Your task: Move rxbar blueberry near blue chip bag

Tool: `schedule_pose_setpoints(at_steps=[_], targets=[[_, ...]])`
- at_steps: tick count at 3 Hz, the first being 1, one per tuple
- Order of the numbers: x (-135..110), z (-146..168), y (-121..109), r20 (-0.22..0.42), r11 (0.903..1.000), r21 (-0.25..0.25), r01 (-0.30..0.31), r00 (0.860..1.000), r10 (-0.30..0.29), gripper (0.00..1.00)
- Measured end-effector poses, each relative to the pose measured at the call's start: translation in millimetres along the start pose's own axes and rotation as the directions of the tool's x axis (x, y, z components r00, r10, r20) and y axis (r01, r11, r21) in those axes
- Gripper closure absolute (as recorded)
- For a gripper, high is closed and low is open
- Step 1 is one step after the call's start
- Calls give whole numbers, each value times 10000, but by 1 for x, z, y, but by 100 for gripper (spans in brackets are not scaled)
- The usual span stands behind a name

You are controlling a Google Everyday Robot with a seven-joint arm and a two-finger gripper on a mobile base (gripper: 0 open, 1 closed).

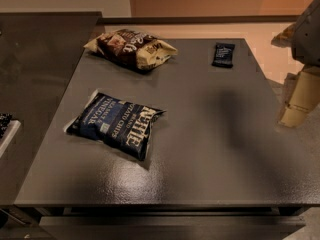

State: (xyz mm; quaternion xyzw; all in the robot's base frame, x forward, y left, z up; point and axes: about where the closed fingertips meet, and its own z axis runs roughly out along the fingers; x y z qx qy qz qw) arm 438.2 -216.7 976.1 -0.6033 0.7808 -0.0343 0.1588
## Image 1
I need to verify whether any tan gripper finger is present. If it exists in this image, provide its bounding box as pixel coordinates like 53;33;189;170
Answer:
277;65;320;128

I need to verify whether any dark blue rxbar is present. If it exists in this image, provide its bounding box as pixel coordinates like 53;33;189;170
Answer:
212;43;235;68

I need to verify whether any brown chip bag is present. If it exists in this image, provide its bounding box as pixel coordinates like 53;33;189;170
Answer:
84;29;178;71

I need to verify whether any blue kettle chip bag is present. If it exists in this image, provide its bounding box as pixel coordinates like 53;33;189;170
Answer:
64;90;164;161

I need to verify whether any dark side table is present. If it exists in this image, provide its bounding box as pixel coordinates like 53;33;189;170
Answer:
0;12;101;206

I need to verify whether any white tray with black item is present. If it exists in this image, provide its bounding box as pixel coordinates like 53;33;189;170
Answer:
0;120;21;158

